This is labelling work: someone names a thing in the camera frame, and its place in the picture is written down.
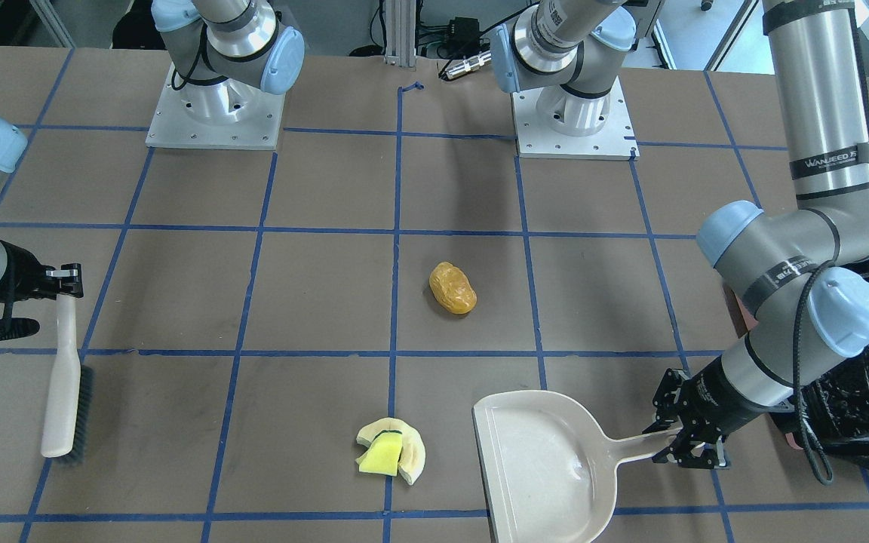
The aluminium frame post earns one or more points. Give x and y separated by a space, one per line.
399 26

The silver robot arm holding dustpan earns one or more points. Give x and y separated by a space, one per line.
791 270

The beige plastic dustpan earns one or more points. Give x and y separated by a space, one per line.
549 470

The beige hand brush black bristles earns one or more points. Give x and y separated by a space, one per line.
70 394

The black gripper with brush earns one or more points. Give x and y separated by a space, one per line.
18 272

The dustpan arm base plate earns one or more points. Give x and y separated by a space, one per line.
552 124

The black gripper with dustpan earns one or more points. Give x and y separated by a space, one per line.
710 395

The brush arm base plate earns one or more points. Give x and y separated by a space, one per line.
230 115

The yellow-brown potato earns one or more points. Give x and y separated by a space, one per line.
451 289

